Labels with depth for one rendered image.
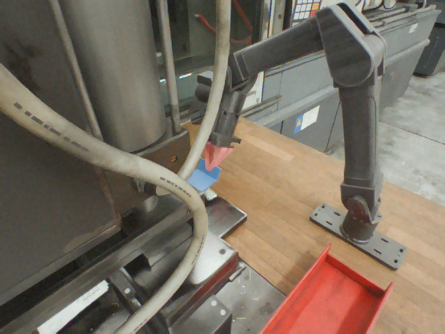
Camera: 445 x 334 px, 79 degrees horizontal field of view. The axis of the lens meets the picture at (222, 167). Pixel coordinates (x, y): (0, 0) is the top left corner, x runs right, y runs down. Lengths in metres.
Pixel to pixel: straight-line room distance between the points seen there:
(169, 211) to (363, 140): 0.37
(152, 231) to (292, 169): 0.60
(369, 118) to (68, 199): 0.46
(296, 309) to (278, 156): 0.48
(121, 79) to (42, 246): 0.12
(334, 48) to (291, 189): 0.40
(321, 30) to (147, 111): 0.33
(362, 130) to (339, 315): 0.33
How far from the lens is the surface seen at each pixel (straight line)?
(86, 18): 0.20
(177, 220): 0.31
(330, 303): 0.58
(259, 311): 0.55
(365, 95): 0.50
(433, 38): 4.88
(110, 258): 0.29
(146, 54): 0.22
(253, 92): 1.32
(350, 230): 0.66
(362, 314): 0.59
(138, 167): 0.17
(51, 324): 0.55
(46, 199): 0.19
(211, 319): 0.45
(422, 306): 0.66
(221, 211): 0.65
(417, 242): 0.76
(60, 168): 0.18
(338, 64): 0.48
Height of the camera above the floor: 1.40
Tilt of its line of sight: 38 degrees down
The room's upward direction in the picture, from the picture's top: straight up
